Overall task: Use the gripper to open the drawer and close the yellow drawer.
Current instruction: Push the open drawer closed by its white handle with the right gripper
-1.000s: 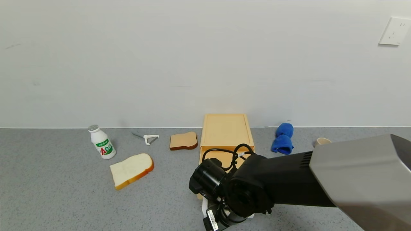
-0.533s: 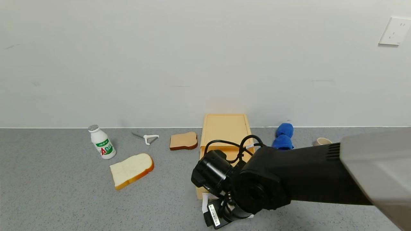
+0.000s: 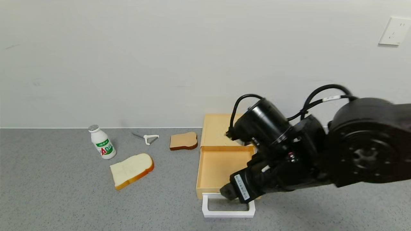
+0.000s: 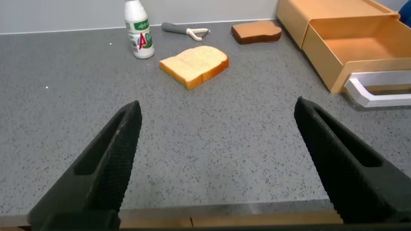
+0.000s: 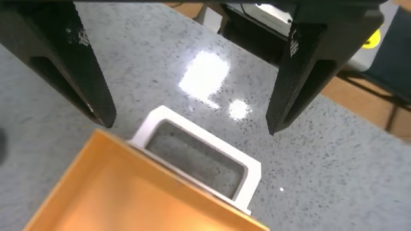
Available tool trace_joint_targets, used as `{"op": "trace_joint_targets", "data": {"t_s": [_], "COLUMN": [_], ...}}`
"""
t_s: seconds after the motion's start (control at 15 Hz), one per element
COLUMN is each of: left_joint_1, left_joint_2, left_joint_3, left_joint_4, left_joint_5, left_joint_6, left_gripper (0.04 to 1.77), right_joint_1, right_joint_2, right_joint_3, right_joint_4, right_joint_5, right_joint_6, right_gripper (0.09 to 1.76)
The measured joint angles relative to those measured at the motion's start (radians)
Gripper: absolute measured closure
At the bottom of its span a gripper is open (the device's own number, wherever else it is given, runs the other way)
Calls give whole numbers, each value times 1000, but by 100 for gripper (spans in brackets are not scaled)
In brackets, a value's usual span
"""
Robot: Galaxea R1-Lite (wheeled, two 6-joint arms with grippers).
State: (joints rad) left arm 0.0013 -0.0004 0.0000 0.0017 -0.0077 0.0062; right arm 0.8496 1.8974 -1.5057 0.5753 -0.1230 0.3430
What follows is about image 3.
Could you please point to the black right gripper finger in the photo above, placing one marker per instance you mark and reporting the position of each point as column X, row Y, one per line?
column 228, row 192

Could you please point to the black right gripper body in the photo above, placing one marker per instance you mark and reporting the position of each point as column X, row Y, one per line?
column 241, row 187

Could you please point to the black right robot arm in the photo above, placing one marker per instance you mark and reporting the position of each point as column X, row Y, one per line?
column 362, row 144

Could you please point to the brown toast slice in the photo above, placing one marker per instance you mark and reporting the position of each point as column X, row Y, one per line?
column 183, row 141

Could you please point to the white bread slice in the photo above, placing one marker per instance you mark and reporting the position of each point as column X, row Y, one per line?
column 131, row 169

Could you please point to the white AD milk bottle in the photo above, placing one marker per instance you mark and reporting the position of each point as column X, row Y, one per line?
column 102, row 144

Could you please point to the white wall socket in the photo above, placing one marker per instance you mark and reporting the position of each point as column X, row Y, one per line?
column 395, row 31

